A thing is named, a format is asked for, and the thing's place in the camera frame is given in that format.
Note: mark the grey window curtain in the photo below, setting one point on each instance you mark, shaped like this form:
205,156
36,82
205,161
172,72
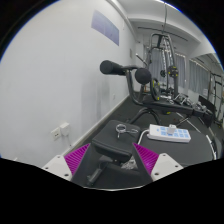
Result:
198,77

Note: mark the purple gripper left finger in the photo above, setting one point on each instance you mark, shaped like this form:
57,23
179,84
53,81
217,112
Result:
66,166

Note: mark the cable gym machine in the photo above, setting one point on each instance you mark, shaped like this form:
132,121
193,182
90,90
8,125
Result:
161,41

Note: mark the purple wall poster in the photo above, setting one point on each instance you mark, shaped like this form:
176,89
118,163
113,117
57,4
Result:
103,25

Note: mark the white wall socket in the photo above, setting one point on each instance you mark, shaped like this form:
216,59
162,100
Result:
56,133

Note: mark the black foam roller leg attachment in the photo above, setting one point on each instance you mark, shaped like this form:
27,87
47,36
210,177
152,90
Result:
145,92

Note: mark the white charger plug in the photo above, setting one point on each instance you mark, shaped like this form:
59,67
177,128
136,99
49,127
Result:
171,129

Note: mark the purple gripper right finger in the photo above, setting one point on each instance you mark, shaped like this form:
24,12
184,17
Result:
153,166

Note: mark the white power strip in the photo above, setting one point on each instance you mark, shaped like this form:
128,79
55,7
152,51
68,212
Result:
157,132

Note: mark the metal barbell spring clip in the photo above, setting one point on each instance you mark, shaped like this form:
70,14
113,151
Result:
121,129

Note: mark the white wall plug adapter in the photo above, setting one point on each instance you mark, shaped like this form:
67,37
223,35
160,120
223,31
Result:
65,129

